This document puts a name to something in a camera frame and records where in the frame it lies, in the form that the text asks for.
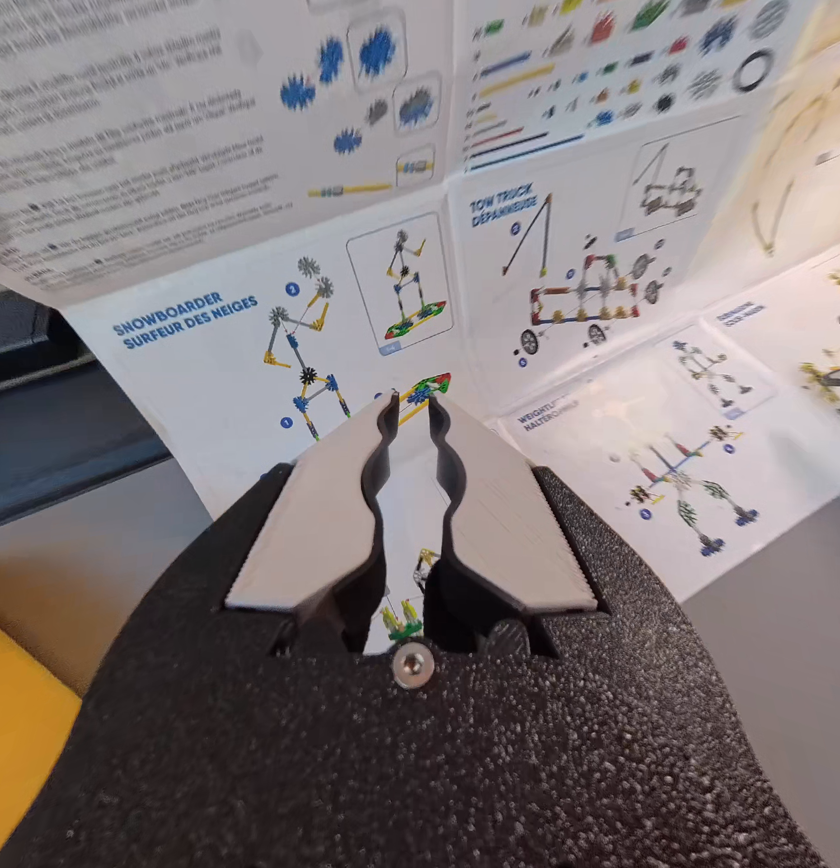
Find white instruction sheet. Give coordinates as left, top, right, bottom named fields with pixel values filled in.
left=0, top=0, right=840, bottom=655

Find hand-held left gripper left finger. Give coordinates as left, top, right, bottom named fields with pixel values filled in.
left=225, top=392, right=400, bottom=609

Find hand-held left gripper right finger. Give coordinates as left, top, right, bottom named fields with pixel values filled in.
left=427, top=395, right=599, bottom=611

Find yellow parts bin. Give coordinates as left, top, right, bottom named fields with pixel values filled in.
left=0, top=613, right=82, bottom=849

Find grey desk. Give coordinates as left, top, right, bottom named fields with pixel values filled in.
left=0, top=458, right=840, bottom=868

